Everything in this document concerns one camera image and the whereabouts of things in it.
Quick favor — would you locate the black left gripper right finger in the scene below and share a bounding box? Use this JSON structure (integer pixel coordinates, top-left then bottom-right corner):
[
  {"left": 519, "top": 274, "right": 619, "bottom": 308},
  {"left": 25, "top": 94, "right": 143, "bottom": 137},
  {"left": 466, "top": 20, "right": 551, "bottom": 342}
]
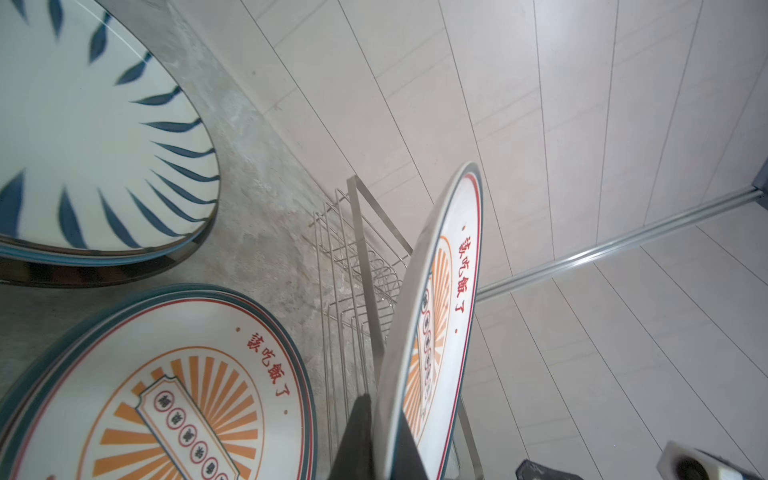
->
[{"left": 392, "top": 413, "right": 427, "bottom": 480}]

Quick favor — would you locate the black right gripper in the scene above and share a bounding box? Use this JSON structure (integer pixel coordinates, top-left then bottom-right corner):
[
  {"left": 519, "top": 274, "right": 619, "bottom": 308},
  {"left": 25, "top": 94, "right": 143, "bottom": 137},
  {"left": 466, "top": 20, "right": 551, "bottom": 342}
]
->
[{"left": 515, "top": 459, "right": 583, "bottom": 480}]

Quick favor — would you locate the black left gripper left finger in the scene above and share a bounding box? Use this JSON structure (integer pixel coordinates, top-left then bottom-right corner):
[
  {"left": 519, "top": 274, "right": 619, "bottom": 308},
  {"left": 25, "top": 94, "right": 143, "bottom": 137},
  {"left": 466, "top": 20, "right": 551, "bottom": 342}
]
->
[{"left": 328, "top": 394, "right": 374, "bottom": 480}]

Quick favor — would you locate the white plate orange sunburst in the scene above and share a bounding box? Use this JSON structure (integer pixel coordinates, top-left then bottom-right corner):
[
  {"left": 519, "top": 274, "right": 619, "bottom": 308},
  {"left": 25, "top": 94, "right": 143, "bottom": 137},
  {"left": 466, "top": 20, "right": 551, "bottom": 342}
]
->
[{"left": 373, "top": 162, "right": 484, "bottom": 479}]

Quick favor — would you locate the large orange sunburst plate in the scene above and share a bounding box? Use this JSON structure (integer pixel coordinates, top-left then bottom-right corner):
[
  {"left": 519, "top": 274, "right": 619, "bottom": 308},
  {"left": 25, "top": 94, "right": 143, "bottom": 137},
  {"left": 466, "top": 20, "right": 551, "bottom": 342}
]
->
[{"left": 0, "top": 283, "right": 318, "bottom": 480}]

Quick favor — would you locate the white blue leaf plate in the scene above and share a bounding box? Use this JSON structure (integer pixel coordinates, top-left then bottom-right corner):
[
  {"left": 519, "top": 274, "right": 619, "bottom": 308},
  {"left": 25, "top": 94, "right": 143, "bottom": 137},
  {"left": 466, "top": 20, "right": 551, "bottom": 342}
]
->
[{"left": 1, "top": 1, "right": 221, "bottom": 267}]

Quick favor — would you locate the metal wire dish rack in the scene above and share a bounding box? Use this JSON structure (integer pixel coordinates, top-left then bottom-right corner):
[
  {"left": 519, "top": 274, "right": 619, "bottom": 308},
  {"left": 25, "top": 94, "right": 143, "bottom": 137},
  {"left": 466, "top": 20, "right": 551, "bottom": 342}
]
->
[{"left": 309, "top": 176, "right": 463, "bottom": 478}]

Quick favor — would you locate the aluminium corner post right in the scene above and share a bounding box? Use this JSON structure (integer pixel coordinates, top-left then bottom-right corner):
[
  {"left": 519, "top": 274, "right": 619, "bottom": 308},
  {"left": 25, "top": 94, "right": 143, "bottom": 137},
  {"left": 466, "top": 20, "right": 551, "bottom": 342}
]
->
[{"left": 476, "top": 161, "right": 767, "bottom": 303}]

